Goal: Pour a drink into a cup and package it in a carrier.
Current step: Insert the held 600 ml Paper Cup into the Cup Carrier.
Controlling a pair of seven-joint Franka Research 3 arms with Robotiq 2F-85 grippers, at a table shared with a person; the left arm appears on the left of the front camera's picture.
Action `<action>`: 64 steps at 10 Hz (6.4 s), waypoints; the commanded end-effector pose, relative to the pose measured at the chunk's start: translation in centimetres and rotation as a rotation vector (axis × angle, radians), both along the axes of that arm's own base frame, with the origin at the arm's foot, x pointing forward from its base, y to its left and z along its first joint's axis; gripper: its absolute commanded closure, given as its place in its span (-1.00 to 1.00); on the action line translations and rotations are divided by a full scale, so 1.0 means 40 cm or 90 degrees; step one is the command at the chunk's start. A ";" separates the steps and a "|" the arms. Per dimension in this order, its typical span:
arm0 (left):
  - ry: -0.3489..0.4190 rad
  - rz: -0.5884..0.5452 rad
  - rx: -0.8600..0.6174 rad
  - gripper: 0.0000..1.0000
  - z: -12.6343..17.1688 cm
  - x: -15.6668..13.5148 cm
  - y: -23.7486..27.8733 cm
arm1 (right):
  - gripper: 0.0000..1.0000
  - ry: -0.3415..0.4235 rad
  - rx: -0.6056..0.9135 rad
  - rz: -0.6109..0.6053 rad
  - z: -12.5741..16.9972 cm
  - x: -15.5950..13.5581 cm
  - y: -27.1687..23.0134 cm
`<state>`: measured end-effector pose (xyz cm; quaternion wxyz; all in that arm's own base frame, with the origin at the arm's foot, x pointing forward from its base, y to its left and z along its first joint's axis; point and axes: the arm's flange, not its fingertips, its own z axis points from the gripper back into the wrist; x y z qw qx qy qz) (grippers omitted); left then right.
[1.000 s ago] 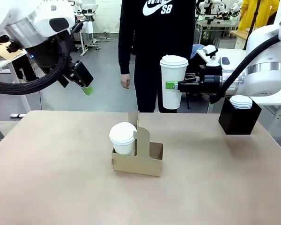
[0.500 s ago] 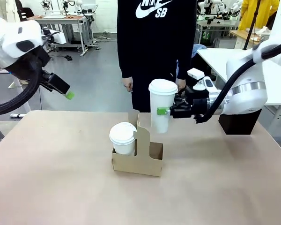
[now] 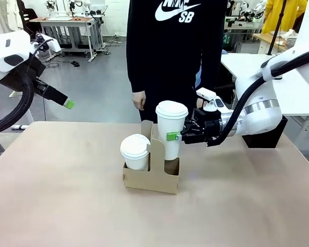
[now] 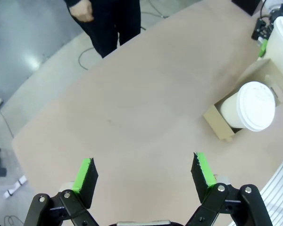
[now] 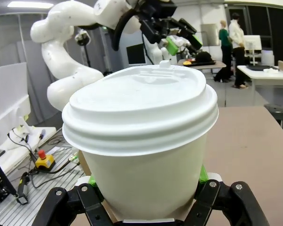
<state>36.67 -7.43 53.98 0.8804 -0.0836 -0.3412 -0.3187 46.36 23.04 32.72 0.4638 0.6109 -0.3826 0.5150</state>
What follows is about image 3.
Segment person's right hand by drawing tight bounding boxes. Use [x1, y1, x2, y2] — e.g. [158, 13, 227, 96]
[132, 90, 147, 112]

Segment black right arm base block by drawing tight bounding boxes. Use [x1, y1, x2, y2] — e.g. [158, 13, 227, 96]
[242, 115, 289, 149]

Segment tall white paper cup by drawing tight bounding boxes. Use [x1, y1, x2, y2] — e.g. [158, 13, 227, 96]
[157, 113, 186, 161]

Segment person in yellow jacket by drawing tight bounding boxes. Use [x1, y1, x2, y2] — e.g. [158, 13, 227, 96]
[261, 0, 308, 34]

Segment person's right sleeved forearm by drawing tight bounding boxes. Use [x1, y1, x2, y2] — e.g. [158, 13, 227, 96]
[126, 0, 147, 94]

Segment black left arm cable sleeve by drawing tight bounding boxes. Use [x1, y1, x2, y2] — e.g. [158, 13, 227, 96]
[0, 72, 36, 135]

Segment grey background workbench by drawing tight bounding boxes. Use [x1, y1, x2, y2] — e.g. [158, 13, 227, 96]
[29, 15, 104, 62]

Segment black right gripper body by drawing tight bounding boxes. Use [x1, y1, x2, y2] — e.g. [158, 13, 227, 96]
[193, 108, 222, 145]

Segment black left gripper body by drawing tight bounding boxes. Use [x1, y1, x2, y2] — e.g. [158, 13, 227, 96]
[0, 55, 46, 93]

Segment white plastic lid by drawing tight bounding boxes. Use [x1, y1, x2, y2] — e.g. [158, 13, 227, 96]
[155, 100, 190, 120]
[119, 133, 151, 158]

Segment black right arm cable sleeve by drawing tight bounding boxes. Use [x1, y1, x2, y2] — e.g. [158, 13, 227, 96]
[205, 46, 309, 148]

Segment beige hanging coat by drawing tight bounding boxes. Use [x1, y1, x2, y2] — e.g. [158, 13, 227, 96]
[0, 0, 24, 34]

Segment white side table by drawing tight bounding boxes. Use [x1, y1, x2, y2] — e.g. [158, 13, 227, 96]
[220, 52, 309, 122]

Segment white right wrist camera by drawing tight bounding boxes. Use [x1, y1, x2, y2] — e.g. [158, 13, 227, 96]
[195, 87, 234, 114]

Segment person's left sleeved forearm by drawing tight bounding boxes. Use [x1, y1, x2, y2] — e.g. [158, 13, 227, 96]
[199, 0, 229, 91]

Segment person in black hoodie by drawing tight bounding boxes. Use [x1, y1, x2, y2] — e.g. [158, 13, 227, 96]
[126, 0, 229, 122]

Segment black tripod pole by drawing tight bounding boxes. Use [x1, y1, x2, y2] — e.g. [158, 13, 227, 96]
[266, 0, 289, 57]

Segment wooden background table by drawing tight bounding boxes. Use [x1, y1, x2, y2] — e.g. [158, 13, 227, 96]
[252, 32, 297, 56]

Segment black arm cable sleeve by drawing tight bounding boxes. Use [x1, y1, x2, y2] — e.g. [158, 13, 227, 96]
[205, 46, 309, 148]
[0, 72, 36, 135]

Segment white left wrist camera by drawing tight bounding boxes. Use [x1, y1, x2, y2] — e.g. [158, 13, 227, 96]
[30, 32, 61, 54]

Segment brown cardboard cup carrier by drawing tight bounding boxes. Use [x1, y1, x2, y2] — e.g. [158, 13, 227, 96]
[122, 119, 181, 195]

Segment short white paper cup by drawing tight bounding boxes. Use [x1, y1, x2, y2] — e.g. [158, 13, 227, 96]
[123, 151, 150, 171]

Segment white stacked bowls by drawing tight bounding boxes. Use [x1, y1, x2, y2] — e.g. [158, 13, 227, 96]
[283, 29, 299, 50]

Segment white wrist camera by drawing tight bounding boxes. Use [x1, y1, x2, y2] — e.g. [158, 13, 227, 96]
[195, 87, 234, 114]
[30, 32, 61, 54]

